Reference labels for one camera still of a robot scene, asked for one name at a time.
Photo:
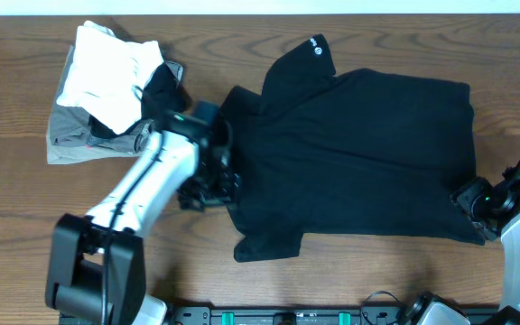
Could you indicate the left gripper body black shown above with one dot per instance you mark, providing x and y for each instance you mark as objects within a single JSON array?
[{"x": 212, "y": 189}]

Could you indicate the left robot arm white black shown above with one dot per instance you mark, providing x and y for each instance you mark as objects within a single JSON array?
[{"x": 96, "y": 270}]

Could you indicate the black t-shirt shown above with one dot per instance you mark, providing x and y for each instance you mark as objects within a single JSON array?
[{"x": 363, "y": 152}]

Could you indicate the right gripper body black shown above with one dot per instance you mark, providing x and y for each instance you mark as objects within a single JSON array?
[{"x": 478, "y": 201}]

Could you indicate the black folded garment in pile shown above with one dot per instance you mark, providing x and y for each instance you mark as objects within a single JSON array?
[{"x": 163, "y": 92}]

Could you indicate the grey folded garment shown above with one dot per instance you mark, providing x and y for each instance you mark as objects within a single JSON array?
[{"x": 69, "y": 139}]

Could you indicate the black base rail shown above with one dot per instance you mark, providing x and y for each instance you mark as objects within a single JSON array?
[{"x": 206, "y": 316}]

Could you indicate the white folded garment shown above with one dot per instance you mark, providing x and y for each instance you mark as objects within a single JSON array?
[{"x": 107, "y": 76}]

